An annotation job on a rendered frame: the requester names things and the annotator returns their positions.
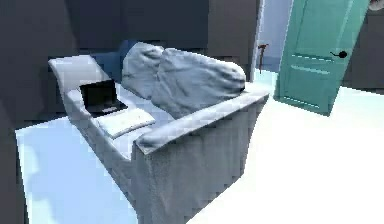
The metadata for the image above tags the grey fabric sofa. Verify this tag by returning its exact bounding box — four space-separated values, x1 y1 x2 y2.
48 41 270 224

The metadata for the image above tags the teal room door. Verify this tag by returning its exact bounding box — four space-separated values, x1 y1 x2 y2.
273 0 371 117

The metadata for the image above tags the black open laptop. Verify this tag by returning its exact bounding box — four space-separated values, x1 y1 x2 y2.
79 79 129 118

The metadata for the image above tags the brown thin stand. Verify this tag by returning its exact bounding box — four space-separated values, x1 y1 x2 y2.
257 43 270 75

